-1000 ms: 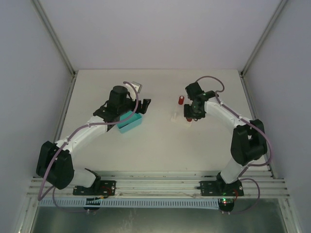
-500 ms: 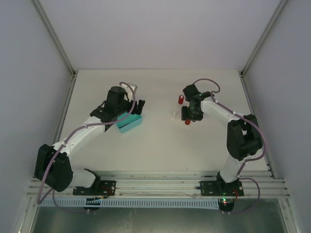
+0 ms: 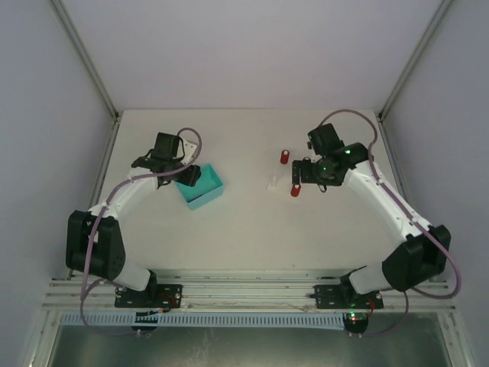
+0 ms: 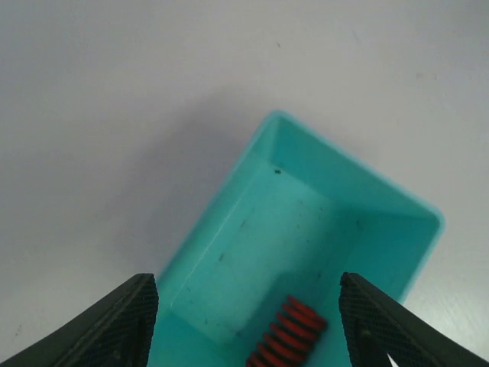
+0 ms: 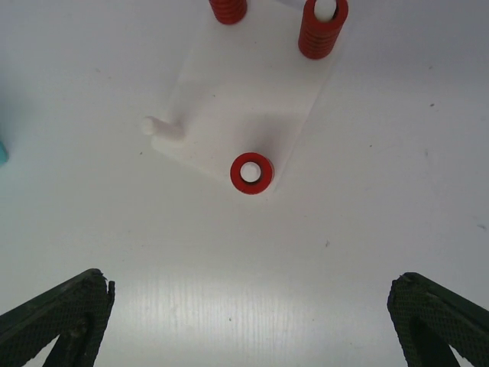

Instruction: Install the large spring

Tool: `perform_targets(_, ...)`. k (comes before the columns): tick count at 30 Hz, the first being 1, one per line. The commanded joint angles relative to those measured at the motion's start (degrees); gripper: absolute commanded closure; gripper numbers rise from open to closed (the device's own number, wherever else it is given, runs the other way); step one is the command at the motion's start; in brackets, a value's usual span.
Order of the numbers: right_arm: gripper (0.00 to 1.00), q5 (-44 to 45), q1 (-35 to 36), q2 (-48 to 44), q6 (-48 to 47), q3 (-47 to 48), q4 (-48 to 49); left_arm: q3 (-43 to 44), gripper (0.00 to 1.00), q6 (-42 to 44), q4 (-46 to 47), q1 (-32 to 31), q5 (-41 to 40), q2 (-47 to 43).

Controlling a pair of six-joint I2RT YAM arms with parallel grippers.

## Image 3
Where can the grey slotted cable duct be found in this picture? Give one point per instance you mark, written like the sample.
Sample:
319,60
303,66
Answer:
321,321

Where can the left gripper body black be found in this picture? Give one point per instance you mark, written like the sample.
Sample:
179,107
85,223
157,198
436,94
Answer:
187,175

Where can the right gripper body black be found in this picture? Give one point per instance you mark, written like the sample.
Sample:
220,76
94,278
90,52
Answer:
296,172

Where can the white base plate with pegs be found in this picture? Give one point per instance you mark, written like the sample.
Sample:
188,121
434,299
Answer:
280,184

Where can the aluminium corner post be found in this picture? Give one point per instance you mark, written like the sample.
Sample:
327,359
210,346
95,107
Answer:
415,57
63,16

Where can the teal plastic parts bin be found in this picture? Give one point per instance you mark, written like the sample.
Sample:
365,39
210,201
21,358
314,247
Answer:
208,187

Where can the left aluminium corner post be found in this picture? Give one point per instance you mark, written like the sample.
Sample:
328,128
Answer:
63,16

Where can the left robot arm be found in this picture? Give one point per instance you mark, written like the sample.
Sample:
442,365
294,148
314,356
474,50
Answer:
94,242

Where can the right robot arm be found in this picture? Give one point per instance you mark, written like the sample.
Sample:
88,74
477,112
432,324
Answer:
419,248

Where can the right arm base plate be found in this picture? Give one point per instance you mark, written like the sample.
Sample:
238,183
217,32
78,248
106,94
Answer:
329,296

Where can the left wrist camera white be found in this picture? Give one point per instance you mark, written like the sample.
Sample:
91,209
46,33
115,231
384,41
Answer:
186,151

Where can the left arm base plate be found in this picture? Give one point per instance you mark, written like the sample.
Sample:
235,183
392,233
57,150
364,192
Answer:
165,296

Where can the aluminium rail frame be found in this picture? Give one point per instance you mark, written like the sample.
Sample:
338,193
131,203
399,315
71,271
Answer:
240,291

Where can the right aluminium corner post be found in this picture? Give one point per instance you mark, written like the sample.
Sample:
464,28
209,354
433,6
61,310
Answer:
415,57

